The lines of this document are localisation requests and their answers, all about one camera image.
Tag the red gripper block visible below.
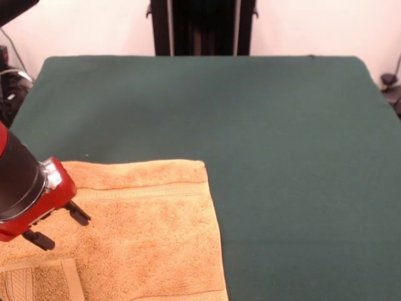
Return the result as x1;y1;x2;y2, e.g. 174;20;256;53
0;156;92;251

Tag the orange terry towel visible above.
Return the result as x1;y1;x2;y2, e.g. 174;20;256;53
0;159;228;301

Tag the black equipment pile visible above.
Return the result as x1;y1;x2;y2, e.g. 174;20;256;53
0;45;34;131

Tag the dark green tablecloth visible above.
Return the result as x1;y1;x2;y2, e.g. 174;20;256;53
0;55;401;301

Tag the grey cable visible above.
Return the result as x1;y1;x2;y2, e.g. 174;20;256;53
0;26;35;84

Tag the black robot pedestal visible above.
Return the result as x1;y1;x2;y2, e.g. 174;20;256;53
145;0;260;57

